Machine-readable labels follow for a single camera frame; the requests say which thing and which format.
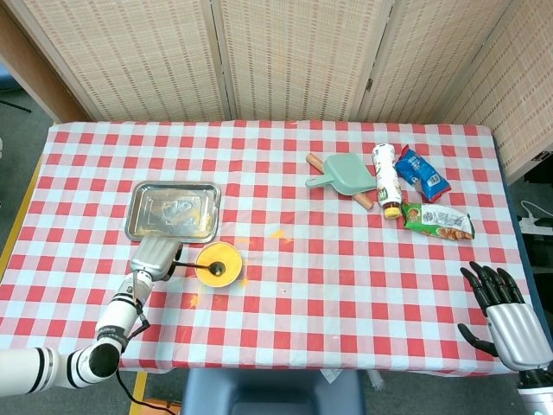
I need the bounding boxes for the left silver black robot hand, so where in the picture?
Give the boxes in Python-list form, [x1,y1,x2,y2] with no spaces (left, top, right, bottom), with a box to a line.
[130,235,185,282]

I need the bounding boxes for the blue robot base seat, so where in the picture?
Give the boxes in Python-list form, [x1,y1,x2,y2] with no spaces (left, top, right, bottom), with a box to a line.
[180,367,366,415]

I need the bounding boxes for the red white checkered tablecloth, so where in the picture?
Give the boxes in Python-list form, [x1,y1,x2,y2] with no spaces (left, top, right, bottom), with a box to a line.
[0,119,543,377]

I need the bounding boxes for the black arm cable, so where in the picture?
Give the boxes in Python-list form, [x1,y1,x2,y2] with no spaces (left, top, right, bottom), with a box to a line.
[115,371,182,415]

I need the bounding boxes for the white power strip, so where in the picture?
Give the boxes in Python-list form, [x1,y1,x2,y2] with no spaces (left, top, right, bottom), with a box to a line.
[518,215,553,235]

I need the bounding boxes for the yellow bowl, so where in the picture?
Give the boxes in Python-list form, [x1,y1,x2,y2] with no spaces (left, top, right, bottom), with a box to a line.
[194,241,244,289]

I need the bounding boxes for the green snack bag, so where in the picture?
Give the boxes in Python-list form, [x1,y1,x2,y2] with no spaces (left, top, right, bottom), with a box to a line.
[399,201,475,241]

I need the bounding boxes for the woven folding screen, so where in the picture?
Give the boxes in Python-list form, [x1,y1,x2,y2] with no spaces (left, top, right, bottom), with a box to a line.
[3,0,553,181]

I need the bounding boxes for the white bottle with yellow cap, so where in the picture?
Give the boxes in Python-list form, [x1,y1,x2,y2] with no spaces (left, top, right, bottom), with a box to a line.
[372,144,404,220]

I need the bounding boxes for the orange box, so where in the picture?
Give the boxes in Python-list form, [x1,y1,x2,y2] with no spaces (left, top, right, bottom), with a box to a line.
[140,398,182,415]

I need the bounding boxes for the green plastic dustpan scoop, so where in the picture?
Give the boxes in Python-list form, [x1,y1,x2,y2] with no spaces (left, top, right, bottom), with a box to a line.
[304,152,378,196]

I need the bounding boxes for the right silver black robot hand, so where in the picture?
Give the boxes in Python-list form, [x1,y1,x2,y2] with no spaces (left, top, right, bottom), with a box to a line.
[456,260,553,372]

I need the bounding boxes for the wooden rolling pin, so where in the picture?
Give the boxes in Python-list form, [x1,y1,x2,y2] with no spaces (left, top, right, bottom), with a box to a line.
[306,153,375,211]

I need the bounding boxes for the blue snack bag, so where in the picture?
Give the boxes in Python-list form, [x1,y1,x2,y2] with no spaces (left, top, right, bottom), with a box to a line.
[395,144,452,204]

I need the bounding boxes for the rectangular metal tray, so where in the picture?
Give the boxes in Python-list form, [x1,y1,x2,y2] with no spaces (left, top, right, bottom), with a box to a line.
[124,181,223,244]

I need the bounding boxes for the black spoon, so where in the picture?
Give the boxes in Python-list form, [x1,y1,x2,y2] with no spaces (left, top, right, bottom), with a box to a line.
[175,259,227,278]

